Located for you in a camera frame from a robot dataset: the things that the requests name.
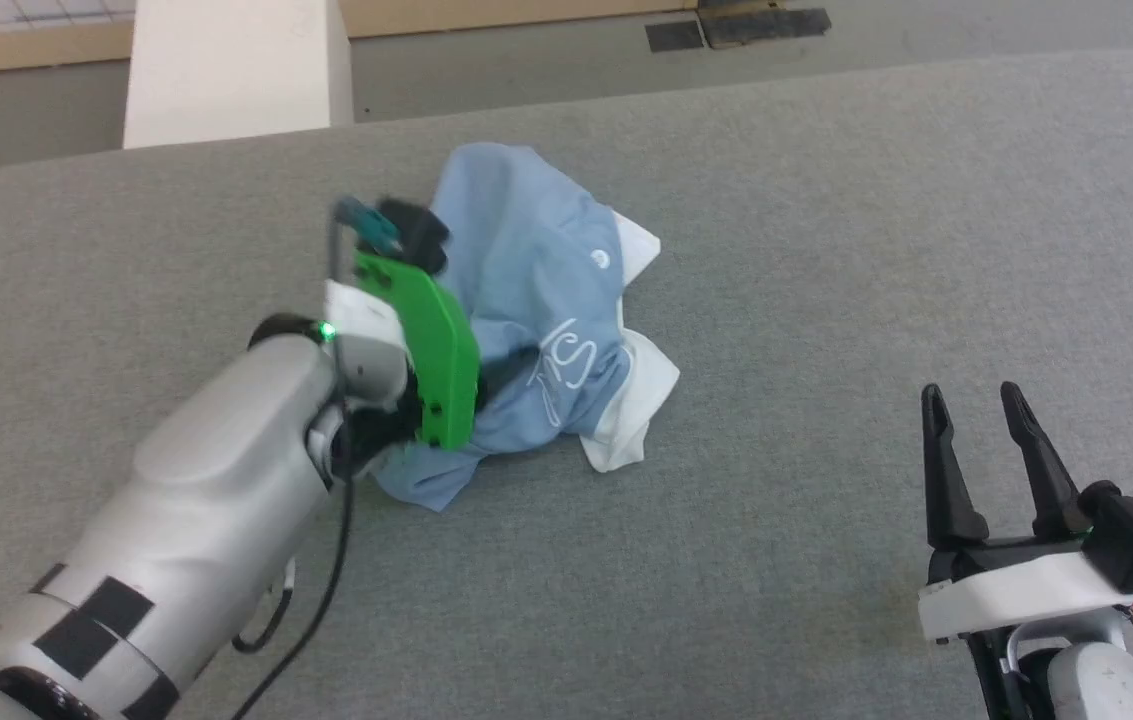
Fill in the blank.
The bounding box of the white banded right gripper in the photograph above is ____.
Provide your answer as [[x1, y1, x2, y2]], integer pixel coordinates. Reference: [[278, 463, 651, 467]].
[[918, 381, 1133, 720]]

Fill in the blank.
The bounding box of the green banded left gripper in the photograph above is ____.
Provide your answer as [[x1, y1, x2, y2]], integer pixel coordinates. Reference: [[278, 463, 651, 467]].
[[324, 250, 483, 457]]

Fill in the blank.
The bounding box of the light blue polo shirt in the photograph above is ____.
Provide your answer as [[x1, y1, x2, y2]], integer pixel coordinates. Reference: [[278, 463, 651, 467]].
[[371, 143, 681, 513]]

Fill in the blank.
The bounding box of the grey fabric padded surface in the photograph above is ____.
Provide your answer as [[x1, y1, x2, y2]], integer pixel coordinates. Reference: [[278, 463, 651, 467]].
[[0, 50, 1133, 720]]

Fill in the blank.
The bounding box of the white square pillar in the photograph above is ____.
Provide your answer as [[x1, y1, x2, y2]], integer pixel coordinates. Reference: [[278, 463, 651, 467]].
[[123, 0, 355, 150]]

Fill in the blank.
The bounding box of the small black floor mat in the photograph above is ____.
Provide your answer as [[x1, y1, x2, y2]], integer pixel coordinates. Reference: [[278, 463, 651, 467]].
[[645, 20, 706, 54]]

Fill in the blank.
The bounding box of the large black floor mat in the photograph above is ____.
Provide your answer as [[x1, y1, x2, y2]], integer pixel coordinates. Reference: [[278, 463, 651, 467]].
[[698, 5, 833, 50]]

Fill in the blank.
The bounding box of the wooden baseboard strip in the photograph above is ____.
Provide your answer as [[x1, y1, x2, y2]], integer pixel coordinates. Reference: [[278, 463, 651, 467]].
[[0, 0, 703, 79]]

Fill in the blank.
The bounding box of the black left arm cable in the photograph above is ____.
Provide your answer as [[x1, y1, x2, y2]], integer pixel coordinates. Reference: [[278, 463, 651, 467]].
[[226, 205, 359, 720]]

